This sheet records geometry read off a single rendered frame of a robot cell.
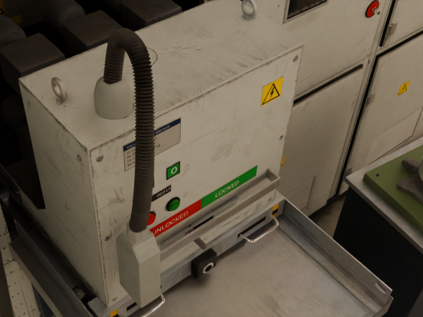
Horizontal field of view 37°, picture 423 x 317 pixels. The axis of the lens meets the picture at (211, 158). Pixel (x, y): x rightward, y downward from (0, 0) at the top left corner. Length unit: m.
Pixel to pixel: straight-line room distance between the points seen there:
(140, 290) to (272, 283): 0.44
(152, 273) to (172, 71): 0.36
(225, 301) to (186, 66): 0.57
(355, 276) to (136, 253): 0.63
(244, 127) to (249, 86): 0.11
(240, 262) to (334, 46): 0.80
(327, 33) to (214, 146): 0.81
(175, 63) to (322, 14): 0.79
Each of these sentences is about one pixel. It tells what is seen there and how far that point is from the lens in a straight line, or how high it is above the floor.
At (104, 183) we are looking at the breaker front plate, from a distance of 1.07.
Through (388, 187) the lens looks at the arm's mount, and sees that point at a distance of 1.86.
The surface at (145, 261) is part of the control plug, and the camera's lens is 1.09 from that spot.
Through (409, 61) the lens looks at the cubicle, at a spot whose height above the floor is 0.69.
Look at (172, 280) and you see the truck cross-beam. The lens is 1.43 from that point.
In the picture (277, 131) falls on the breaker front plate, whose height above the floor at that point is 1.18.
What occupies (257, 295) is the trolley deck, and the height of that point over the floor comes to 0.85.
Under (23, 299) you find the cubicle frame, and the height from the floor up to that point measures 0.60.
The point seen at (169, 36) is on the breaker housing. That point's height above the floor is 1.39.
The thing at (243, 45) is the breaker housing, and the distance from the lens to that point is 1.21.
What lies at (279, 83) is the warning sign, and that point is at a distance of 1.25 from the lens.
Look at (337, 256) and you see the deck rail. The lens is 1.54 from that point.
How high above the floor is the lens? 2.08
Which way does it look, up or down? 45 degrees down
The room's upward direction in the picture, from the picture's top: 4 degrees clockwise
